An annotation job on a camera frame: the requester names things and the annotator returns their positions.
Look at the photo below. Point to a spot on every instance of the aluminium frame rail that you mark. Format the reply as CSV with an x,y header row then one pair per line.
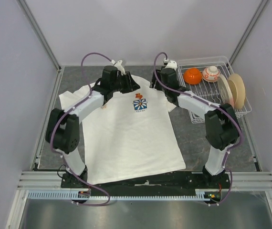
x,y
241,181

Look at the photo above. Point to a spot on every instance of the red orange brooch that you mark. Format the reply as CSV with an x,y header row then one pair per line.
x,y
139,96

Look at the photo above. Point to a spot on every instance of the beige plate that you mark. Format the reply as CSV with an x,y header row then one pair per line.
x,y
237,88

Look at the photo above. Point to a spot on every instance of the white plate pink rim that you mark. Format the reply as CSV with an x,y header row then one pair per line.
x,y
224,90

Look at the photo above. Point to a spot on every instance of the white t-shirt with flower print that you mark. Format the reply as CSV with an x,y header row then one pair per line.
x,y
131,137

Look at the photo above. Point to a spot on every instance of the white wire dish rack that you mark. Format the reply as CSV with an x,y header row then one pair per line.
x,y
204,89

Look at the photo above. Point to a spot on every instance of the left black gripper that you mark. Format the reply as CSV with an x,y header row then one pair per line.
x,y
130,85

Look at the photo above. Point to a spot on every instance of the light blue cable duct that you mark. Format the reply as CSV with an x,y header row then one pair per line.
x,y
90,195

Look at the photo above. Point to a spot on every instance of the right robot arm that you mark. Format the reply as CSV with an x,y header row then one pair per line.
x,y
221,124

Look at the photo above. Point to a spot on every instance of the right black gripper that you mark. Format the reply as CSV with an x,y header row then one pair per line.
x,y
157,86

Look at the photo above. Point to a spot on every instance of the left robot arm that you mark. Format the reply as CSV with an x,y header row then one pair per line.
x,y
63,133

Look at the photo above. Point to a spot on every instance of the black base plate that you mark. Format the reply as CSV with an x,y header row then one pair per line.
x,y
108,188

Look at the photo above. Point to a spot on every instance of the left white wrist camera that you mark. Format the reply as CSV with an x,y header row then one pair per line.
x,y
120,65

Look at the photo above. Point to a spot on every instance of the white bowl orange circles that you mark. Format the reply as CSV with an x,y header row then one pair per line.
x,y
210,74

